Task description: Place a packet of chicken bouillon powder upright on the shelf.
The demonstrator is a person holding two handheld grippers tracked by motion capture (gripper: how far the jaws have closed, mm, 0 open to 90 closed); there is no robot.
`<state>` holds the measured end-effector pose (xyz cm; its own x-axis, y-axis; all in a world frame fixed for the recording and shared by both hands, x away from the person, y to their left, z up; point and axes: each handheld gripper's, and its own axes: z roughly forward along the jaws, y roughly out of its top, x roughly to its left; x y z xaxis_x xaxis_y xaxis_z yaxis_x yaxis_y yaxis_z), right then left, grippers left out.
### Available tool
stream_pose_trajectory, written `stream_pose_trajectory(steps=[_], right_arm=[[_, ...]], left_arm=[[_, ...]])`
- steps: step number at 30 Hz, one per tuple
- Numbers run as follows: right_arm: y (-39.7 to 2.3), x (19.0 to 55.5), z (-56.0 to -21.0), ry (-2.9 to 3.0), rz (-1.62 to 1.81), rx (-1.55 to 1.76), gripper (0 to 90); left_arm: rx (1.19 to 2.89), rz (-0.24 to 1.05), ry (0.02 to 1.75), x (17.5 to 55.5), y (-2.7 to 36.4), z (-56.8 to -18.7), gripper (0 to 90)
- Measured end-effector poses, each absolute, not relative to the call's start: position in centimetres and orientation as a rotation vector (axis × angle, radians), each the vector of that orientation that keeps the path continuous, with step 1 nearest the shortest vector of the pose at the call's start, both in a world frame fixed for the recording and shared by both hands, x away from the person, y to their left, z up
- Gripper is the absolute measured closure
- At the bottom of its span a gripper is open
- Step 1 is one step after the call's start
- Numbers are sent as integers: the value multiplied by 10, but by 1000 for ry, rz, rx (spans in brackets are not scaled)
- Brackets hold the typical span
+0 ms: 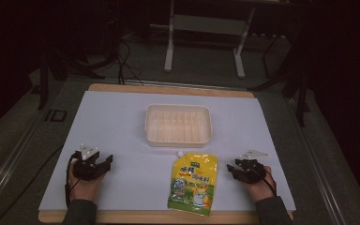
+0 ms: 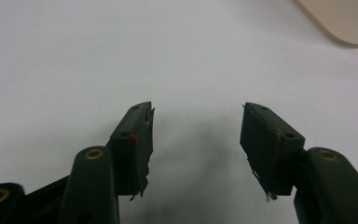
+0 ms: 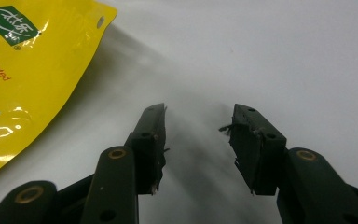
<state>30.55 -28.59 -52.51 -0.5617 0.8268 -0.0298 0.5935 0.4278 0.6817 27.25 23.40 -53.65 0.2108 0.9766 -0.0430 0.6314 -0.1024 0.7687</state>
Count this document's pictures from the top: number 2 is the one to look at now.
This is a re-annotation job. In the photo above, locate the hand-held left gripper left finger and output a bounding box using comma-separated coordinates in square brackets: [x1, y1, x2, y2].
[58, 101, 156, 224]

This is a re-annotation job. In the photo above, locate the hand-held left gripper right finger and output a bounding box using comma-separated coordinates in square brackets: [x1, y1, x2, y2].
[239, 102, 358, 224]

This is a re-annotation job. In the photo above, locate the beige tray corner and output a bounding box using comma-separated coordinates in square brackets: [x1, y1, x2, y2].
[293, 0, 358, 49]

